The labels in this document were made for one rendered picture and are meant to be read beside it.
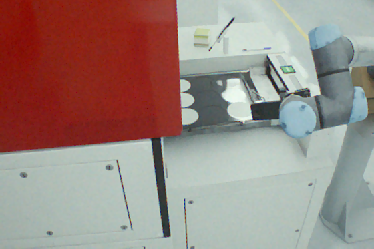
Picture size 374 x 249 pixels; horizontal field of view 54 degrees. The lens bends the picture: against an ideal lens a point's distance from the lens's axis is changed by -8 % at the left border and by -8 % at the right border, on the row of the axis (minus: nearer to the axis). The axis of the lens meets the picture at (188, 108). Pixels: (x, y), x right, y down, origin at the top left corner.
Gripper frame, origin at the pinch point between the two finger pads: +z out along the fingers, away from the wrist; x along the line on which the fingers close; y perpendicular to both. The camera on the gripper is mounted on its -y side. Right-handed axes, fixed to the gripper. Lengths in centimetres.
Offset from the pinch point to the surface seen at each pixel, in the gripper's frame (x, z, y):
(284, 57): 10, 66, 4
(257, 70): 7, 65, -9
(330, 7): 51, 399, 84
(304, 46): 10, 292, 31
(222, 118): -6.5, 32.0, -24.7
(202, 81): 8, 53, -33
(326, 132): -17.8, 25.0, 13.0
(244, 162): -22.7, 23.0, -18.4
